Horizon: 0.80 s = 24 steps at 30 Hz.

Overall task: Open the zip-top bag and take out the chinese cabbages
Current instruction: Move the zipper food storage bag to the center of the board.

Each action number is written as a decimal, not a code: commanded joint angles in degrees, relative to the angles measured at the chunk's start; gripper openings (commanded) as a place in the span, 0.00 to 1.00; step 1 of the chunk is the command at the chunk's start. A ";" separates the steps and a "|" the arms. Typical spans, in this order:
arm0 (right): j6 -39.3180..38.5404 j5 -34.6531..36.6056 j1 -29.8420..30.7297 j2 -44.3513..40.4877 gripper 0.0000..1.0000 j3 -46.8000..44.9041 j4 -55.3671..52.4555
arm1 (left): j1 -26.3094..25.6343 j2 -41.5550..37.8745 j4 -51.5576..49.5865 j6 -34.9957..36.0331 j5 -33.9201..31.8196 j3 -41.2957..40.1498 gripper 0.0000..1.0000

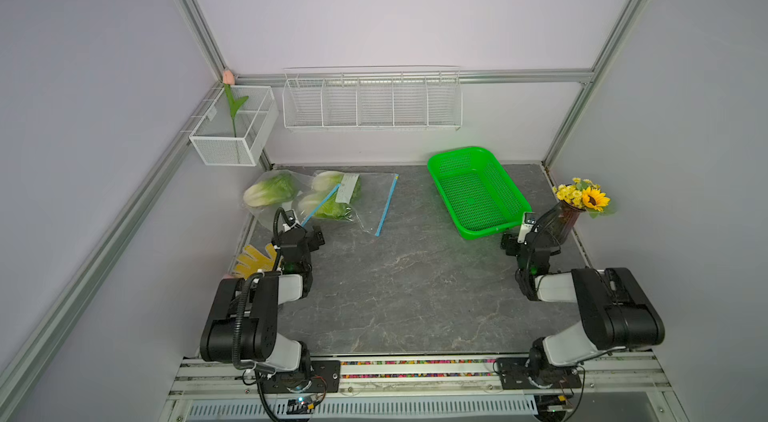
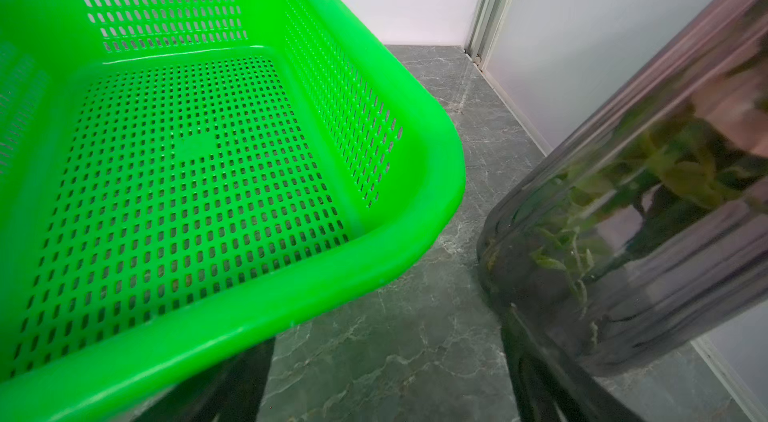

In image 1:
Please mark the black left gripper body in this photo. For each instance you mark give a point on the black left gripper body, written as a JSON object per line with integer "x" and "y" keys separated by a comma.
{"x": 309, "y": 237}

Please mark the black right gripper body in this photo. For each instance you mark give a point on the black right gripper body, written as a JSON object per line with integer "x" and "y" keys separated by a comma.
{"x": 516, "y": 243}

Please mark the chinese cabbage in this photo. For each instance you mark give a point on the chinese cabbage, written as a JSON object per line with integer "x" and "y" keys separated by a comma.
{"x": 319, "y": 205}
{"x": 347, "y": 184}
{"x": 276, "y": 189}

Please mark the clear zip-top bag blue seal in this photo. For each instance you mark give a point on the clear zip-top bag blue seal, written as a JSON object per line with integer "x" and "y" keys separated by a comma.
{"x": 371, "y": 208}

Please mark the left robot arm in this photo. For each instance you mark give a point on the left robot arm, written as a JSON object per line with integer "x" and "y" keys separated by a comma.
{"x": 242, "y": 325}

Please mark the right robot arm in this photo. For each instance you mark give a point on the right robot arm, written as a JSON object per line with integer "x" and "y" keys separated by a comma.
{"x": 615, "y": 313}

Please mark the yellow toy hand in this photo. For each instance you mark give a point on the yellow toy hand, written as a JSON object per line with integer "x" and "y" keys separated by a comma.
{"x": 252, "y": 260}

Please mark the dark glass vase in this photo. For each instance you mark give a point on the dark glass vase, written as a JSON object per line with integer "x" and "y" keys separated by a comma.
{"x": 564, "y": 221}

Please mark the green plastic basket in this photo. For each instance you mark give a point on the green plastic basket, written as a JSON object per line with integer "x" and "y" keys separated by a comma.
{"x": 478, "y": 193}

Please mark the yellow sunflower bouquet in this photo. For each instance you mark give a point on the yellow sunflower bouquet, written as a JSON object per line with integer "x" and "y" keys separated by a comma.
{"x": 584, "y": 195}

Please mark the artificial pink tulip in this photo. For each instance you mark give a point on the artificial pink tulip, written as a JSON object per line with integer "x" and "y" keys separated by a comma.
{"x": 234, "y": 104}

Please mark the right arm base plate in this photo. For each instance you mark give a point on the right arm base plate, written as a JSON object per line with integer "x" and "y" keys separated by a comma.
{"x": 518, "y": 373}

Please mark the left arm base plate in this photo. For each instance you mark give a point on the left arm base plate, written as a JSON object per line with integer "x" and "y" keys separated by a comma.
{"x": 324, "y": 376}

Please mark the white mesh wall basket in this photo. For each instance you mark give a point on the white mesh wall basket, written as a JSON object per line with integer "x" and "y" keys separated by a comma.
{"x": 212, "y": 135}

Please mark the white wire wall shelf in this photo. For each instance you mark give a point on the white wire wall shelf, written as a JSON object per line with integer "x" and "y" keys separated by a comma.
{"x": 374, "y": 99}

